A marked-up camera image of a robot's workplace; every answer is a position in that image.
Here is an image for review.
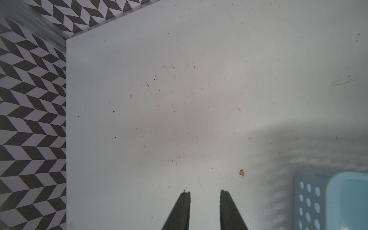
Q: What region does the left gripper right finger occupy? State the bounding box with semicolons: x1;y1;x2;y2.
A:
220;190;248;230

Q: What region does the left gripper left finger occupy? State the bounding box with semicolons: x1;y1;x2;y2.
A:
162;192;191;230

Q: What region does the light blue plastic basket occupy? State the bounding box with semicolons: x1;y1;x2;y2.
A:
293;172;368;230

